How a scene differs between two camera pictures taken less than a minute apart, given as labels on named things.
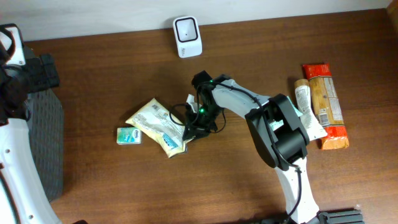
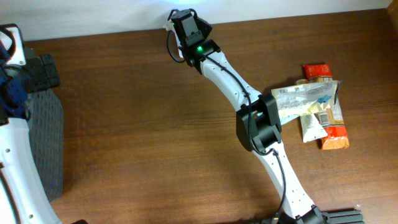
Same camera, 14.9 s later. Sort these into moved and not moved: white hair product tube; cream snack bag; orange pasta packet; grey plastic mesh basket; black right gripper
Moved: black right gripper; cream snack bag
Not moved: grey plastic mesh basket; orange pasta packet; white hair product tube
